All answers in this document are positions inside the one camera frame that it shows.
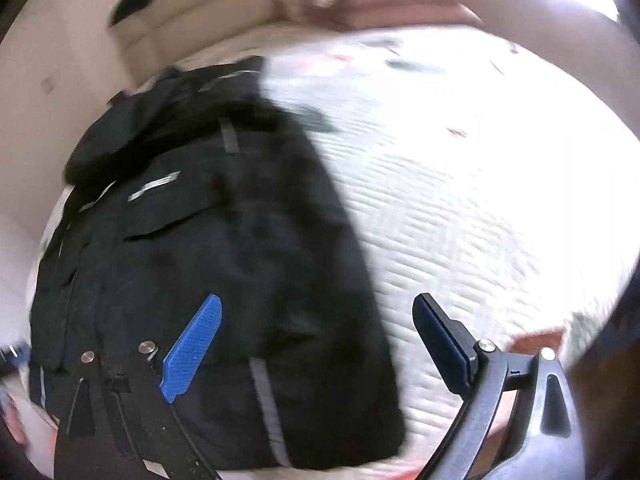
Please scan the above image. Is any person's dark clothing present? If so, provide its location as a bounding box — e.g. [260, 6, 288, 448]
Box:
[565, 240, 640, 480]

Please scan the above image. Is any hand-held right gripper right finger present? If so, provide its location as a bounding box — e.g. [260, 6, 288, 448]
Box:
[412, 294, 586, 480]

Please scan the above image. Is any beige padded headboard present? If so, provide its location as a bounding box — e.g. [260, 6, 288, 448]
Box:
[120, 0, 361, 58]

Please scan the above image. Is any black hooded jacket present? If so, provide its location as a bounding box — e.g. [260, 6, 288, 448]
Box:
[27, 55, 407, 472]

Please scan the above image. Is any black cloth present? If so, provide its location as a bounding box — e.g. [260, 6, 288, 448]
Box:
[109, 0, 164, 27]

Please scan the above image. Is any bed with floral sheet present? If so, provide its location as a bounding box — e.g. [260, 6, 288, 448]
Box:
[37, 22, 636, 480]

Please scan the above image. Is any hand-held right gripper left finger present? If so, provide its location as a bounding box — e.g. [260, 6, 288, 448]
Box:
[52, 292, 223, 480]

